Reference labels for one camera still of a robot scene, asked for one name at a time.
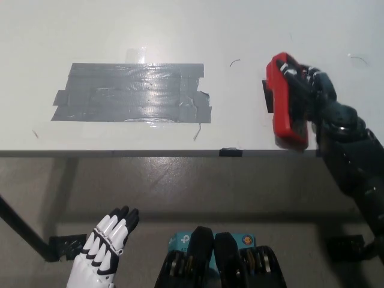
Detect black diagonal table brace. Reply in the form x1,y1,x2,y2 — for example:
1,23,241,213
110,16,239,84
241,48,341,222
0,194,50,260

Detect red digital multimeter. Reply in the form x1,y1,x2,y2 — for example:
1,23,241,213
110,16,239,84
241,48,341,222
266,52,310,152

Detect black tape patch on table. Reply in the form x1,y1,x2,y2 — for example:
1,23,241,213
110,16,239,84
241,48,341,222
261,79,274,114

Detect small black tape strip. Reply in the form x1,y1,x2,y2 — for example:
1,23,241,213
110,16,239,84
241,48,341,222
218,146,243,158

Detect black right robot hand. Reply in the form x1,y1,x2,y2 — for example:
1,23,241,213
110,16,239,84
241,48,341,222
277,59,384,158

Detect large grey duct tape patch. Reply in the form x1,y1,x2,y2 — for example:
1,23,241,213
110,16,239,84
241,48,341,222
50,62,212,123

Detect black and teal robot torso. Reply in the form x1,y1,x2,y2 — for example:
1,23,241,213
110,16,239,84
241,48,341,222
154,226,286,288

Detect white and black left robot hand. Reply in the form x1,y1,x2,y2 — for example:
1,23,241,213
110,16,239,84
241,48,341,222
65,205,140,288

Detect black floor tape patch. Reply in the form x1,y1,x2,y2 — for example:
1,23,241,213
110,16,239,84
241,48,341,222
326,235,365,262
46,233,88,262

